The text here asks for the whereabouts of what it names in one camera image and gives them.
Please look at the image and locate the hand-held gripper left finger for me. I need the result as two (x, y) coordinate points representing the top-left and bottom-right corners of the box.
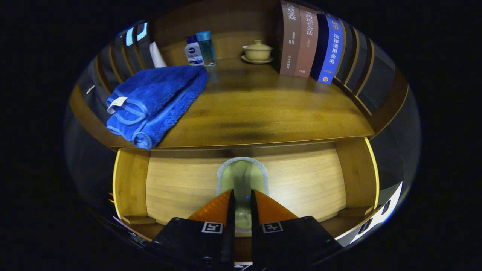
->
(145, 189), (235, 268)

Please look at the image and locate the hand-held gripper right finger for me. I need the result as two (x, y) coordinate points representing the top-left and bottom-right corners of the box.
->
(250, 189), (343, 268)

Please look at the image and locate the cream handled white scrub sponge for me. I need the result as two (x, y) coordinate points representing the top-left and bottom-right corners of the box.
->
(217, 157), (269, 232)

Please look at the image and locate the wooden drawer with black knob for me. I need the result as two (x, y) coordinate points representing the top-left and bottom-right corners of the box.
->
(112, 137), (380, 262)

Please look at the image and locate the wooden countertop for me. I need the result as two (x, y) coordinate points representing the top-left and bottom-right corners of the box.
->
(70, 58), (375, 150)

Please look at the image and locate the brown wooden cabinet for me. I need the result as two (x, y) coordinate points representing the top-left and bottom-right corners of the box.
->
(70, 0), (409, 151)

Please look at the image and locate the folded blue towel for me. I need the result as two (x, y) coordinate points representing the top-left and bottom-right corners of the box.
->
(106, 65), (208, 150)

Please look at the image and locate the beige lidded teacup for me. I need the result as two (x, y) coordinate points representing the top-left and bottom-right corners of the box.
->
(241, 40), (274, 65)

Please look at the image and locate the white and blue lotion bottle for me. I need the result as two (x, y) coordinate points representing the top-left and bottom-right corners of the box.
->
(184, 35), (204, 67)

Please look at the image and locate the teal bottle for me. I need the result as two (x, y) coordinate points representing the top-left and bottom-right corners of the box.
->
(195, 31), (217, 68)

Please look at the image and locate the white paper card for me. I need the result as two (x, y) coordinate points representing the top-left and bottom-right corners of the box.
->
(149, 41), (167, 69)

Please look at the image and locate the reddish brown book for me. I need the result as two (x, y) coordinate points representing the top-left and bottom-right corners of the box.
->
(295, 6), (319, 78)

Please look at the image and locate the dark brown book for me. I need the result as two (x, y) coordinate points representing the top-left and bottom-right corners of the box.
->
(279, 1), (302, 76)

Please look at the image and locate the blue book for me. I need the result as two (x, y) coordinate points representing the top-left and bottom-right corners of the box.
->
(311, 14), (344, 85)

